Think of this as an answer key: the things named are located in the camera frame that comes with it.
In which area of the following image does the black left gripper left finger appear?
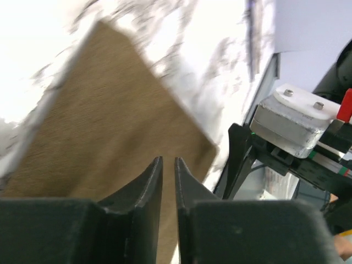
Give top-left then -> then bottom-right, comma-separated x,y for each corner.
98,157 -> 163,263

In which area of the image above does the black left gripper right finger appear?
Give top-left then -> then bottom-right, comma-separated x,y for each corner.
174,157 -> 217,264

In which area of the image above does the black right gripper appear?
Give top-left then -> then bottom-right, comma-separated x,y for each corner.
214,120 -> 351,200

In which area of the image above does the brown fabric napkin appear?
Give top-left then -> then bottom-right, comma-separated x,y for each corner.
4,22 -> 216,263

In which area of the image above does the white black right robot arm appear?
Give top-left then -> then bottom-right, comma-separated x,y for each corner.
214,44 -> 351,200

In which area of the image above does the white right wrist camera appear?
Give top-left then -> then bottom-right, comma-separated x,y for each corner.
250,84 -> 340,158

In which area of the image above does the aluminium frame rail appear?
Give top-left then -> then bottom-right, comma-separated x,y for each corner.
244,53 -> 281,124

